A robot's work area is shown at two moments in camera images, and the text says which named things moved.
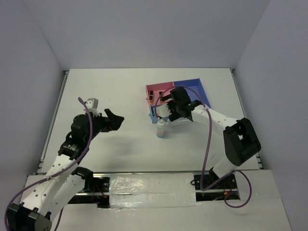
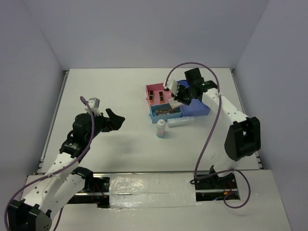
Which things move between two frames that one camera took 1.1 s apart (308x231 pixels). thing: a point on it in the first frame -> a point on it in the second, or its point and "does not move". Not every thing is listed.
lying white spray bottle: [180, 123] does not move
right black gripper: [174, 115] -> [180, 98]
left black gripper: [114, 121] does not move
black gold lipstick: [151, 96] does not move
